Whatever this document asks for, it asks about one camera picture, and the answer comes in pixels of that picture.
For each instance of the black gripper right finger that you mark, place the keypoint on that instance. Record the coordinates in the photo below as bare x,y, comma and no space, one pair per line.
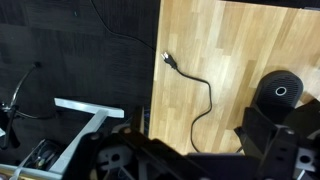
282,153

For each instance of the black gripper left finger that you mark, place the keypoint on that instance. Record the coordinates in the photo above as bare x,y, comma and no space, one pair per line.
97,156

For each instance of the black coffee machine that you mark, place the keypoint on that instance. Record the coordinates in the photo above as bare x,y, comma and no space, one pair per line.
277,95

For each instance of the white desk leg frame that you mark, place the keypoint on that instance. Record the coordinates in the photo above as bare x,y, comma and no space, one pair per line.
100,114

